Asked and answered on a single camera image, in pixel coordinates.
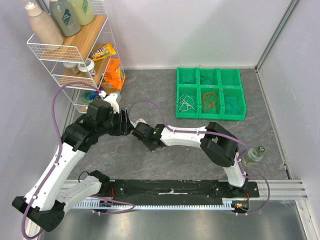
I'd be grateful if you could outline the light green bottle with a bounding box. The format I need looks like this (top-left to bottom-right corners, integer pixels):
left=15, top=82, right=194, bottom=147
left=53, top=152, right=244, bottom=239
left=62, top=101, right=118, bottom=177
left=69, top=0, right=95, bottom=26

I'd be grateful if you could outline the dark green bottle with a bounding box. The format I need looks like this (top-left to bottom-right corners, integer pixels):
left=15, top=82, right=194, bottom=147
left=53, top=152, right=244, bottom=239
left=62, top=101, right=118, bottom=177
left=49, top=0, right=81, bottom=37

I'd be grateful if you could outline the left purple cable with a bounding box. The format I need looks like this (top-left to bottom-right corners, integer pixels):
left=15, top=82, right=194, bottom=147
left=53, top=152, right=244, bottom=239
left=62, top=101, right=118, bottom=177
left=21, top=81, right=136, bottom=240

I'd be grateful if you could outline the clear glass bottle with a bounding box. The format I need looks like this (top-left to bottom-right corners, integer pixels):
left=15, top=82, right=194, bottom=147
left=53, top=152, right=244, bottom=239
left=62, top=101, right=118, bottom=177
left=241, top=145, right=265, bottom=167

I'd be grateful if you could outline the orange wire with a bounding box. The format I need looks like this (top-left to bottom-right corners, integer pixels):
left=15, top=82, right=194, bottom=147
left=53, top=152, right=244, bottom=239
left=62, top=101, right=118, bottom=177
left=201, top=91, right=221, bottom=112

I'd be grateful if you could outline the yellow candy bag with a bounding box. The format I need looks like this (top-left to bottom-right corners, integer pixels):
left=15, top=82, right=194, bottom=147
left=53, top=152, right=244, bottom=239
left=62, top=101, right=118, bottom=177
left=89, top=43, right=116, bottom=62

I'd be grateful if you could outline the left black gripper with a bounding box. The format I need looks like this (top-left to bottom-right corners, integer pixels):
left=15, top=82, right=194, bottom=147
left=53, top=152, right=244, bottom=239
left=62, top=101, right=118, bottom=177
left=97, top=108, right=134, bottom=137

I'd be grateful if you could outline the green six-compartment bin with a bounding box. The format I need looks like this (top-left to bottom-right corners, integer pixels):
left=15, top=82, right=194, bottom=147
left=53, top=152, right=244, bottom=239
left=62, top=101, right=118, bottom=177
left=175, top=65, right=247, bottom=121

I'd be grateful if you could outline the beige pump bottle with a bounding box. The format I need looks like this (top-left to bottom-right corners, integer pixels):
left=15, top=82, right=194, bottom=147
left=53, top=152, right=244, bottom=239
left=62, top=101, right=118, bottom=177
left=24, top=0, right=64, bottom=52

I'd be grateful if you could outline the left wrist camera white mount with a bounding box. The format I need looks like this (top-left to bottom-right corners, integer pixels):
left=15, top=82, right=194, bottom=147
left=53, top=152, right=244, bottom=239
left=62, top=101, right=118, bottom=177
left=98, top=90, right=122, bottom=114

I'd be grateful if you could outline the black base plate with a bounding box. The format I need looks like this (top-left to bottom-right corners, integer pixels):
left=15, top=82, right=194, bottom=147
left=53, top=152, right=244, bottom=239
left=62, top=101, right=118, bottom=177
left=98, top=179, right=260, bottom=199

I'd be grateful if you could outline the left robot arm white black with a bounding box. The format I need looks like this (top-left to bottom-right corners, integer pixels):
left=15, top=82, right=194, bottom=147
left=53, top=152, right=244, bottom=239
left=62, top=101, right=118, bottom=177
left=12, top=100, right=134, bottom=232

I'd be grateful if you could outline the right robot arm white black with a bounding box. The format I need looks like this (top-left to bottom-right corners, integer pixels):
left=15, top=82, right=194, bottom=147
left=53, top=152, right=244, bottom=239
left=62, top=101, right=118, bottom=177
left=132, top=121, right=248, bottom=197

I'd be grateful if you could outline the orange snack box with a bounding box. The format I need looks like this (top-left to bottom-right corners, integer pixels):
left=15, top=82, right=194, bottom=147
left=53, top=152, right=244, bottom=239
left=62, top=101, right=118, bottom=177
left=101, top=58, right=126, bottom=90

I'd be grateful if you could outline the white wire shelf rack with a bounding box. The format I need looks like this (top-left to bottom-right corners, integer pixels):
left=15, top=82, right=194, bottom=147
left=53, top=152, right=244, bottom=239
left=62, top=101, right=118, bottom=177
left=27, top=0, right=120, bottom=113

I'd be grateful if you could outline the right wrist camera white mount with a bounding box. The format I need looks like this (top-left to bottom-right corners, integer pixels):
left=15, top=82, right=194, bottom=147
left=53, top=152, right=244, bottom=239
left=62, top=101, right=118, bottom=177
left=130, top=118, right=146, bottom=128

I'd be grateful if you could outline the slotted cable duct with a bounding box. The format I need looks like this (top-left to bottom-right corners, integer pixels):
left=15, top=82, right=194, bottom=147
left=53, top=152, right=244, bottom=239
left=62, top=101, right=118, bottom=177
left=73, top=197, right=235, bottom=212

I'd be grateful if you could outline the green blue toy car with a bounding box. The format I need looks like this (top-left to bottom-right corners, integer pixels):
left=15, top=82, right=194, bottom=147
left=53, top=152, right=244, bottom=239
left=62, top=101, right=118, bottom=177
left=80, top=90, right=101, bottom=106

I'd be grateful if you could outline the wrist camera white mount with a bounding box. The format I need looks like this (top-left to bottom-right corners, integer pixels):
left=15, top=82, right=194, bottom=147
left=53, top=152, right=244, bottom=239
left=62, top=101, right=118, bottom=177
left=98, top=90, right=122, bottom=114
left=130, top=118, right=146, bottom=128

